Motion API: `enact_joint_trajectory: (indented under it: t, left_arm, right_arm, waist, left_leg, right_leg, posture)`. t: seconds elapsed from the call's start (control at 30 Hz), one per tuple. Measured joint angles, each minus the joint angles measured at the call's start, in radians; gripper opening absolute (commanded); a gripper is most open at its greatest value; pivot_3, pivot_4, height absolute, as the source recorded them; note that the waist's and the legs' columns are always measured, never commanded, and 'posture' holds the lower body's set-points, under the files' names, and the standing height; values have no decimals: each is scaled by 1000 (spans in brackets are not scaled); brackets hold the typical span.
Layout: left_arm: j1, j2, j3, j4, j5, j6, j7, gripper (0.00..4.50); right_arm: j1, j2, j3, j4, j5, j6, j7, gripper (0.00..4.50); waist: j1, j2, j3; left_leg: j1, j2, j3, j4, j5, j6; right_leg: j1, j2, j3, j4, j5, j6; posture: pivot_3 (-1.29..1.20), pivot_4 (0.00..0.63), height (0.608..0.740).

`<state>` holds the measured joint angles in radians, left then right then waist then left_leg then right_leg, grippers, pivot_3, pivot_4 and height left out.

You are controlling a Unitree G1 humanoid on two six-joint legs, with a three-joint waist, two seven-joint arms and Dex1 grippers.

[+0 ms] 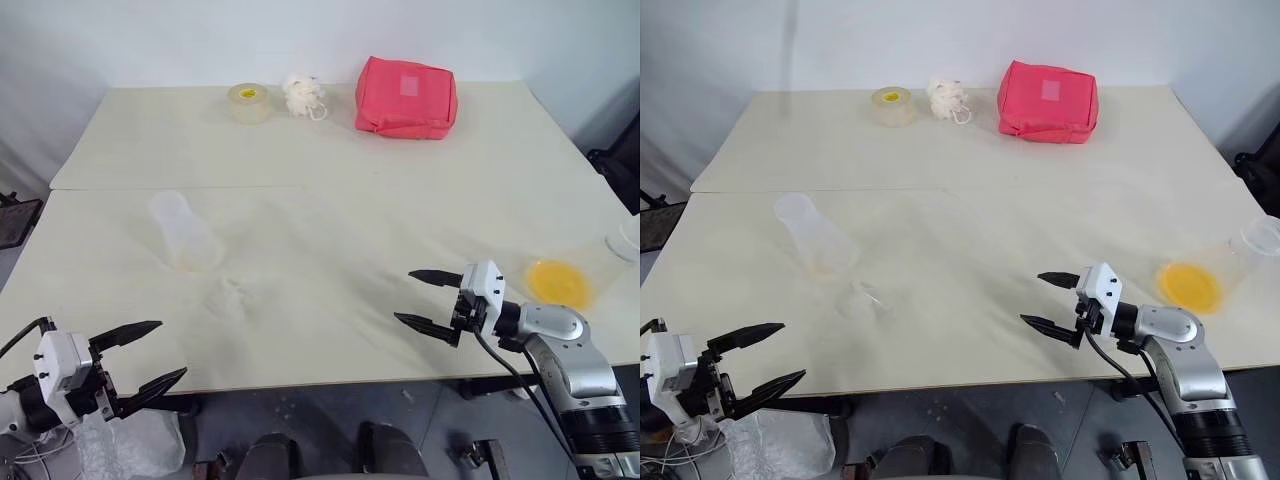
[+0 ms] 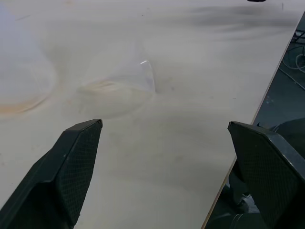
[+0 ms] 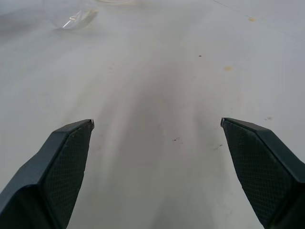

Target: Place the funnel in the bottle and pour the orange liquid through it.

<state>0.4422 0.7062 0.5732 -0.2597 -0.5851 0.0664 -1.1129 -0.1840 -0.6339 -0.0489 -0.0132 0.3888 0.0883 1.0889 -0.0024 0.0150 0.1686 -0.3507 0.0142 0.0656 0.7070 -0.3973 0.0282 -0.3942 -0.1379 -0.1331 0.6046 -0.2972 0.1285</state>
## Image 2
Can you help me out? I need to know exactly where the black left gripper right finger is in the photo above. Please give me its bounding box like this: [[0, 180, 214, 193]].
[[227, 121, 305, 229]]

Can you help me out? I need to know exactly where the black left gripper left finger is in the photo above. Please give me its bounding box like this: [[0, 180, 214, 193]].
[[0, 118, 103, 229]]

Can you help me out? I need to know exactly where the translucent plastic container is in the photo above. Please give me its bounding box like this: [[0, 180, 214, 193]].
[[0, 4, 59, 114]]

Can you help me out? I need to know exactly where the clear plastic cup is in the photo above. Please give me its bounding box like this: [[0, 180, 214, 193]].
[[76, 45, 157, 120]]

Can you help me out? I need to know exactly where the white cable on floor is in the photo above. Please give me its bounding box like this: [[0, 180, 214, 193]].
[[294, 46, 305, 71]]

